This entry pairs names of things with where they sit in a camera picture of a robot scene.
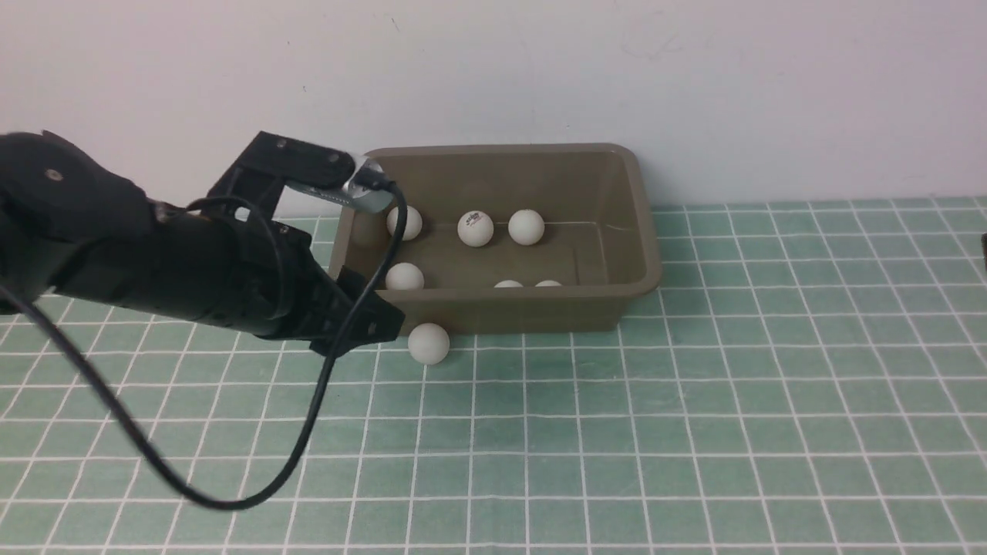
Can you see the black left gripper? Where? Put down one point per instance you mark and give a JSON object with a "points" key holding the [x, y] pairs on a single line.
{"points": [[261, 277]]}

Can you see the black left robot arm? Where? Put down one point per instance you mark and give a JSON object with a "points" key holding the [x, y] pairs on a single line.
{"points": [[74, 228]]}

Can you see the olive green plastic bin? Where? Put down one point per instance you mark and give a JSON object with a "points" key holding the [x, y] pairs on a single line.
{"points": [[599, 241]]}

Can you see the green checkered tablecloth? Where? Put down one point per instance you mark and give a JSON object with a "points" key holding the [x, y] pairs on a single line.
{"points": [[809, 379]]}

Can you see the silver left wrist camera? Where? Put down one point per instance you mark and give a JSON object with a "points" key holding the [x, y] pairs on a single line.
{"points": [[271, 163]]}

